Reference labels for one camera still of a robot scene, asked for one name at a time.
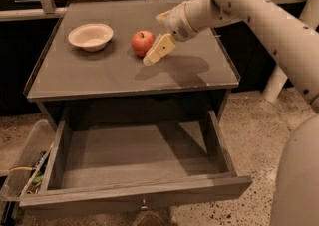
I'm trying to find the red apple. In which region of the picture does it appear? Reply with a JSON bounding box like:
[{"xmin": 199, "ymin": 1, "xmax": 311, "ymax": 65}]
[{"xmin": 131, "ymin": 30, "xmax": 155, "ymax": 57}]

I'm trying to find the open grey top drawer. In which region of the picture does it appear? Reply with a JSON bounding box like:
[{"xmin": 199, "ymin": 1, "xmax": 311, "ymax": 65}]
[{"xmin": 20, "ymin": 112, "xmax": 252, "ymax": 218}]

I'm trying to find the metal railing bar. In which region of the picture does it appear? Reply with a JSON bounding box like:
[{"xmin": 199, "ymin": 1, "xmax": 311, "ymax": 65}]
[{"xmin": 0, "ymin": 0, "xmax": 307, "ymax": 22}]

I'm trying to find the clear plastic bin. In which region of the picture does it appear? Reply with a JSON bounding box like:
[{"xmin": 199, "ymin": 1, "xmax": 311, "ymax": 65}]
[{"xmin": 0, "ymin": 119, "xmax": 55, "ymax": 202}]

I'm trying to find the white paper bowl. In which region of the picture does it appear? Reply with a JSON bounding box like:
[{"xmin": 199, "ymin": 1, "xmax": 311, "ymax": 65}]
[{"xmin": 68, "ymin": 24, "xmax": 114, "ymax": 52}]

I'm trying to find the metal drawer knob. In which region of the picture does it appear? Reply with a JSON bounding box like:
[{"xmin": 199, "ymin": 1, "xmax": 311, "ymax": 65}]
[{"xmin": 140, "ymin": 198, "xmax": 149, "ymax": 211}]

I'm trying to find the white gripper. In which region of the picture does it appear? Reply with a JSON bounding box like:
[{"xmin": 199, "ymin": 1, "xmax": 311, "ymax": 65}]
[{"xmin": 143, "ymin": 1, "xmax": 198, "ymax": 66}]

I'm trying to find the grey cabinet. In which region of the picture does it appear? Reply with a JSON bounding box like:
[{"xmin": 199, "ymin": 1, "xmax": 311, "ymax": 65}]
[{"xmin": 25, "ymin": 0, "xmax": 240, "ymax": 123}]

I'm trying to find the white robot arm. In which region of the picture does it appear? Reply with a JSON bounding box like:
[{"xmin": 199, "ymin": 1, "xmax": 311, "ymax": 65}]
[{"xmin": 144, "ymin": 0, "xmax": 319, "ymax": 226}]

